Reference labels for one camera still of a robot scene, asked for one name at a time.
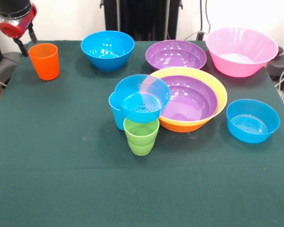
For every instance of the black rounded equipment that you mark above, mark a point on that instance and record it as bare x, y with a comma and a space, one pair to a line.
282, 63

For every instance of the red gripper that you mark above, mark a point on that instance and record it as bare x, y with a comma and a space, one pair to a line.
14, 30

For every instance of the pink plastic bowl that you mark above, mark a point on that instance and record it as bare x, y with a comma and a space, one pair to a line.
241, 56

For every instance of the shallow blue plastic bowl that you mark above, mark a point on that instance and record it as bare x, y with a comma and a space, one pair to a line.
135, 104
253, 123

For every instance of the orange plastic bowl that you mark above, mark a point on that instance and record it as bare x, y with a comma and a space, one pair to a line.
182, 126

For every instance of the green plastic cup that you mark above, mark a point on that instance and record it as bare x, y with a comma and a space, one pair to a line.
140, 137

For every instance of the deep blue plastic bowl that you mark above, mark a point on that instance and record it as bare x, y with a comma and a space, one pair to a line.
107, 52

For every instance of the light blue plastic cup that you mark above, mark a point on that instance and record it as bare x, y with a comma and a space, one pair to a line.
116, 116

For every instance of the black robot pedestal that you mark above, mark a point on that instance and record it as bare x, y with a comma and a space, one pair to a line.
142, 19

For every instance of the purple plastic bowl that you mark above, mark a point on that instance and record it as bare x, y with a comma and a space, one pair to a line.
194, 101
177, 56

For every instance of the black power plug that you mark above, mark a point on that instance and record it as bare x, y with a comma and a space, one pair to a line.
200, 36

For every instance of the dark green tablecloth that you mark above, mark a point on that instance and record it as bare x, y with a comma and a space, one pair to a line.
142, 189

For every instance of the orange plastic cup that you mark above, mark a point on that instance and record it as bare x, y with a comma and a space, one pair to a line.
44, 63

